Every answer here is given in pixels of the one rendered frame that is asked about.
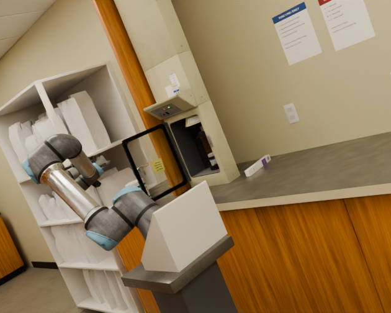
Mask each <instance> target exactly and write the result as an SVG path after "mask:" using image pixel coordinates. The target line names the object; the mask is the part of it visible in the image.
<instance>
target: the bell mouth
mask: <svg viewBox="0 0 391 313"><path fill-rule="evenodd" d="M199 122H200V119H199V116H198V115H197V114H195V115H193V116H189V117H186V127H189V126H192V125H194V124H197V123H199Z"/></svg>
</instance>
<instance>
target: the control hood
mask: <svg viewBox="0 0 391 313"><path fill-rule="evenodd" d="M168 104H173V105H174V106H176V107H178V108H180V109H181V110H182V111H180V112H183V111H186V110H188V109H191V108H193V107H196V106H197V103H196V100H195V98H194V95H193V93H192V91H191V89H188V90H187V91H184V92H181V93H179V94H176V95H174V96H171V97H170V98H167V99H165V100H163V101H160V102H157V103H156V104H153V105H151V106H149V107H146V108H144V109H143V110H144V111H145V112H147V113H149V114H151V115H152V116H154V117H156V118H157V119H159V120H162V119H165V118H167V117H170V116H173V115H175V114H178V113H180V112H177V113H175V114H172V115H170V116H167V117H164V118H160V117H159V116H157V115H155V114H154V113H152V112H151V111H154V110H156V109H159V108H161V107H163V106H166V105H168Z"/></svg>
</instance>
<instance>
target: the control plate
mask: <svg viewBox="0 0 391 313"><path fill-rule="evenodd" d="M164 109H165V110H164ZM175 109H176V110H175ZM170 111H171V112H170ZM180 111H182V110H181V109H180V108H178V107H176V106H174V105H173V104H168V105H166V106H163V107H161V108H159V109H156V110H154V111H151V112H152V113H154V114H155V115H157V116H159V117H160V118H164V117H167V116H170V115H172V114H175V113H177V112H180ZM165 112H168V113H169V114H167V113H165ZM163 114H165V116H164V115H163Z"/></svg>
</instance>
